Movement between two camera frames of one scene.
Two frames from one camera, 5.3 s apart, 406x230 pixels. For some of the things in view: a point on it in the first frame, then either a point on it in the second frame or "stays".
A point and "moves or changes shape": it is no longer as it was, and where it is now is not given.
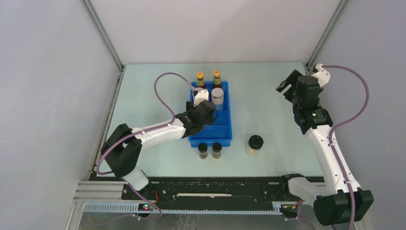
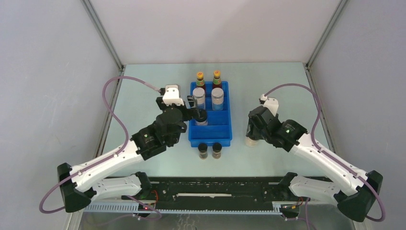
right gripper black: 291,79 -> 250,131
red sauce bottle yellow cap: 217,81 stays
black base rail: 219,193 stays
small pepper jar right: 217,147 stays
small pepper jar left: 203,147 stays
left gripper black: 210,121 -> 190,113
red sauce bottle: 200,81 stays
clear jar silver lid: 217,95 stays
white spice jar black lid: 255,142 moves or changes shape
